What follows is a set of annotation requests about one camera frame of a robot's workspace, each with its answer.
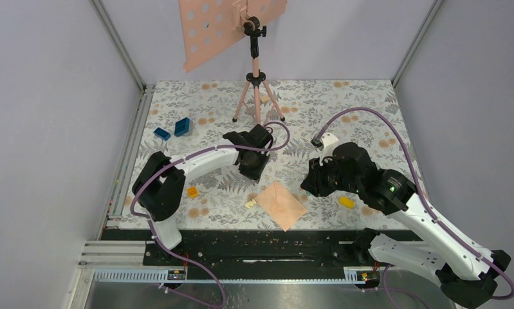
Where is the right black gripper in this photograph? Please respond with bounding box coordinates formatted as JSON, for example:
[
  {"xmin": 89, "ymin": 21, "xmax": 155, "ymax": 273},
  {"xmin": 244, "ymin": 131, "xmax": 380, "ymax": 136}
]
[{"xmin": 301, "ymin": 152, "xmax": 362, "ymax": 196}]

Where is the tan paper envelope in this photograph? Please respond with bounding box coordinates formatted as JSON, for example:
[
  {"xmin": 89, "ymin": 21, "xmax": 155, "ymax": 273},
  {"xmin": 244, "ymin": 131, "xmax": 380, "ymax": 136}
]
[{"xmin": 255, "ymin": 181, "xmax": 307, "ymax": 232}]

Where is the pink perforated music stand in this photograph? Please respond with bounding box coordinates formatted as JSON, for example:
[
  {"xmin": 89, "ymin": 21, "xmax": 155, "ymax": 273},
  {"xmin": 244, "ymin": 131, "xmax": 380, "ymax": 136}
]
[{"xmin": 178, "ymin": 0, "xmax": 288, "ymax": 124}]

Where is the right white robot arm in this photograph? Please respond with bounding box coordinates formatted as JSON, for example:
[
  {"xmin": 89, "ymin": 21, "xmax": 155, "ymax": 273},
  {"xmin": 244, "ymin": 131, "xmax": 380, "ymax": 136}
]
[{"xmin": 300, "ymin": 142, "xmax": 511, "ymax": 308}]

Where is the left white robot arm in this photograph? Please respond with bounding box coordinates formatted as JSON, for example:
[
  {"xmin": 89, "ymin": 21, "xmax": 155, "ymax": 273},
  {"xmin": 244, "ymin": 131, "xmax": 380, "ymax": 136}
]
[{"xmin": 132, "ymin": 125, "xmax": 273, "ymax": 265}]

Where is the yellow toy brick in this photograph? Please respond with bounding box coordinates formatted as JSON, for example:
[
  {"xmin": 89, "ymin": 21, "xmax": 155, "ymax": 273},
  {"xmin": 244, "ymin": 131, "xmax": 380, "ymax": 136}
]
[{"xmin": 338, "ymin": 196, "xmax": 355, "ymax": 209}]

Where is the cream chess knight piece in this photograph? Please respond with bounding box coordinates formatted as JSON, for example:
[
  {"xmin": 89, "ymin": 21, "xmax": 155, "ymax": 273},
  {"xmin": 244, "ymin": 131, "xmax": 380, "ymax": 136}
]
[{"xmin": 244, "ymin": 199, "xmax": 257, "ymax": 209}]

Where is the orange square toy brick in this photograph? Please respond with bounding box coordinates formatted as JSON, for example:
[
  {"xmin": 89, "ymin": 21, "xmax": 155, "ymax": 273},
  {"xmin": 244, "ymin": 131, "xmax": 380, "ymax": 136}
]
[{"xmin": 187, "ymin": 187, "xmax": 199, "ymax": 198}]

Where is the large blue toy brick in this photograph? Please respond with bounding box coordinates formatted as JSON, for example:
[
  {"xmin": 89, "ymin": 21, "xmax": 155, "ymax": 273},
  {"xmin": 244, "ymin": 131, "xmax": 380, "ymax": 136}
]
[{"xmin": 174, "ymin": 117, "xmax": 193, "ymax": 137}]

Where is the floral patterned table mat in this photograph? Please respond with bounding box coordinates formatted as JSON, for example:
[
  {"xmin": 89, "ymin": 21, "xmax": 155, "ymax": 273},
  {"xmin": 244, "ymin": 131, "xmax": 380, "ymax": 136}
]
[{"xmin": 132, "ymin": 80, "xmax": 410, "ymax": 230}]

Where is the small blue toy brick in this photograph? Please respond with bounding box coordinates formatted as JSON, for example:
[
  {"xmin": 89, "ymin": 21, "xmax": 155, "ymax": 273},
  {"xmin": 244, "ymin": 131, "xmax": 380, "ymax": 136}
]
[{"xmin": 153, "ymin": 127, "xmax": 171, "ymax": 142}]

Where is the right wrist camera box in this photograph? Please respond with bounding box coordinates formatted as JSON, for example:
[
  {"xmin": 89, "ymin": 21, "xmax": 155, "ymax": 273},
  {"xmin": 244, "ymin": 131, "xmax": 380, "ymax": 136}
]
[{"xmin": 311, "ymin": 133, "xmax": 339, "ymax": 165}]

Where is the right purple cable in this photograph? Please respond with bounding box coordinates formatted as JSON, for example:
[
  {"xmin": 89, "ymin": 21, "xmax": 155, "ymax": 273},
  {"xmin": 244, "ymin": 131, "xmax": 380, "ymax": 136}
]
[{"xmin": 316, "ymin": 107, "xmax": 514, "ymax": 309}]

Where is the purple cable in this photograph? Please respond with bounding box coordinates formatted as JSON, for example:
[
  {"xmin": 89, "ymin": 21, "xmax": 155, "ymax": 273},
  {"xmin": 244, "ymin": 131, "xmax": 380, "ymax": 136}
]
[
  {"xmin": 129, "ymin": 121, "xmax": 291, "ymax": 309},
  {"xmin": 316, "ymin": 107, "xmax": 514, "ymax": 309}
]

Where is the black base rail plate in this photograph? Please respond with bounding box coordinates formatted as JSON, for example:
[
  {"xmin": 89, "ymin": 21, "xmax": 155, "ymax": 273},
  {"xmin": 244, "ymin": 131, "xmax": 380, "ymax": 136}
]
[{"xmin": 101, "ymin": 228, "xmax": 441, "ymax": 283}]

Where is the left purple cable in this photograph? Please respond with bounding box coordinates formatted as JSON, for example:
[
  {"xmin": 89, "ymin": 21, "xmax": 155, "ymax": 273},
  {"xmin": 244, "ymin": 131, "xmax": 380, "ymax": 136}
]
[{"xmin": 129, "ymin": 121, "xmax": 291, "ymax": 309}]

